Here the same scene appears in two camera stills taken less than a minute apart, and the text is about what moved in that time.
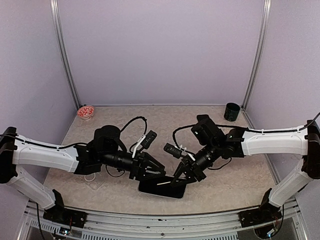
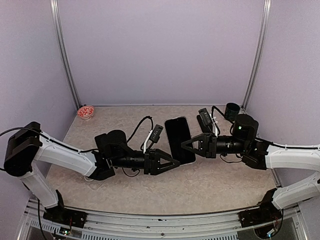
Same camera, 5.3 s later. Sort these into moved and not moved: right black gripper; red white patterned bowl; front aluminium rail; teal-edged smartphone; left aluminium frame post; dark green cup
Moved: teal-edged smartphone; right black gripper
Not moved: left aluminium frame post; red white patterned bowl; front aluminium rail; dark green cup
